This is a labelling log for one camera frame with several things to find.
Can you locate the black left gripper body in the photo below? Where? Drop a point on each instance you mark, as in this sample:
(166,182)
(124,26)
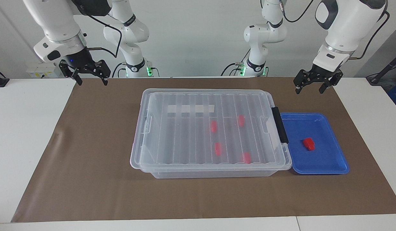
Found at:
(323,75)

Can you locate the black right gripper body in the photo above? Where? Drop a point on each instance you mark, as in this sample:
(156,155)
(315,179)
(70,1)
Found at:
(77,60)

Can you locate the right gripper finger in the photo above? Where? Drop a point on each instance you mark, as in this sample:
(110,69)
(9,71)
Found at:
(77,79)
(104,80)

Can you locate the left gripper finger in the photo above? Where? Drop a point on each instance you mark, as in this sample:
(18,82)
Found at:
(323,87)
(299,87)

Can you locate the red block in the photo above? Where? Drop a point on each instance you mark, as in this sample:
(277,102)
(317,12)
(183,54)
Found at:
(246,158)
(213,126)
(308,143)
(218,149)
(241,120)

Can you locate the clear ribbed plastic lid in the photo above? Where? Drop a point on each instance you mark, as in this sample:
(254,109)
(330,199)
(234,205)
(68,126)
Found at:
(185,134)

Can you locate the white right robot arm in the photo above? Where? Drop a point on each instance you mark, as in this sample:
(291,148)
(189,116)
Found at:
(53,19)

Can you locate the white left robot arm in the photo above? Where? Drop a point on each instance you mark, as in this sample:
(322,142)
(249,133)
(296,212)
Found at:
(352,25)

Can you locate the blue plastic tray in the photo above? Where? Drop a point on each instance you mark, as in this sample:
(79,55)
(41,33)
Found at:
(326,160)

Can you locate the clear plastic storage box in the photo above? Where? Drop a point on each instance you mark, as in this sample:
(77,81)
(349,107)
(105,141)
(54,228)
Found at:
(210,174)

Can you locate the brown table mat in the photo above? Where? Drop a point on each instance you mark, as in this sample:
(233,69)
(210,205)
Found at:
(88,160)

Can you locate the white wall socket box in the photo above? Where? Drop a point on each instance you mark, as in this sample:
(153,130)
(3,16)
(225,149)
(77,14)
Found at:
(40,70)

